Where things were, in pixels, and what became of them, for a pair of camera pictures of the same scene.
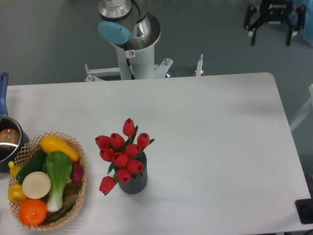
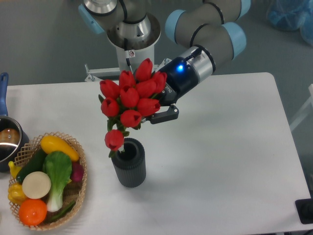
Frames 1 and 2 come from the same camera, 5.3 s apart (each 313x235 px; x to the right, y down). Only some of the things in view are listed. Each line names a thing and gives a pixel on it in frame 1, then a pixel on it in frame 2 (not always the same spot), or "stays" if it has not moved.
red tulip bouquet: (123, 155) → (125, 102)
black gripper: (274, 11) → (182, 80)
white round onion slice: (36, 185) stays
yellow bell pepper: (15, 193) stays
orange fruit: (32, 212) stays
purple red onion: (78, 171) stays
